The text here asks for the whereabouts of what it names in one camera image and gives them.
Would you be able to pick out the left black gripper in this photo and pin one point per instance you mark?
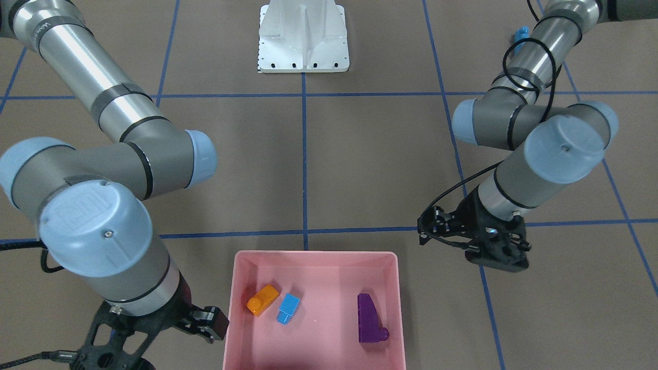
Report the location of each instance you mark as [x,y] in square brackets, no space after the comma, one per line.
[467,217]

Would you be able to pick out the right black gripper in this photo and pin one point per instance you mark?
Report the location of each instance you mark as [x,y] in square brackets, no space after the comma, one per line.
[181,305]

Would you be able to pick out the orange toy block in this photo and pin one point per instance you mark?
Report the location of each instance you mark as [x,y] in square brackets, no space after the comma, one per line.
[262,300]

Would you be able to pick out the purple toy block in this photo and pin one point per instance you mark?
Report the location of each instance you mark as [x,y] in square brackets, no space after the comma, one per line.
[369,326]

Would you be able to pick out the small blue toy block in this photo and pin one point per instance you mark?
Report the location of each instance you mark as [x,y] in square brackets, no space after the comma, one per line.
[287,308]

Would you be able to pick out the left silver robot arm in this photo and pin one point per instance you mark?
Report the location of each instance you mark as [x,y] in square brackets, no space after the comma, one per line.
[549,147]

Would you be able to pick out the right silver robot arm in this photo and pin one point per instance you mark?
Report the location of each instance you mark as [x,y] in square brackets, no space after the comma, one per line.
[87,205]

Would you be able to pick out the pink plastic box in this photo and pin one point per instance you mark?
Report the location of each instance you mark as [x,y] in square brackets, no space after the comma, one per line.
[323,334]

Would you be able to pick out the long blue toy block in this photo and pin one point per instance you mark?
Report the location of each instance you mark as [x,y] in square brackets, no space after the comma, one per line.
[520,34]

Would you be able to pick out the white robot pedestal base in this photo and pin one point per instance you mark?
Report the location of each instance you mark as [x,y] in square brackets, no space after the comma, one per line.
[303,37]

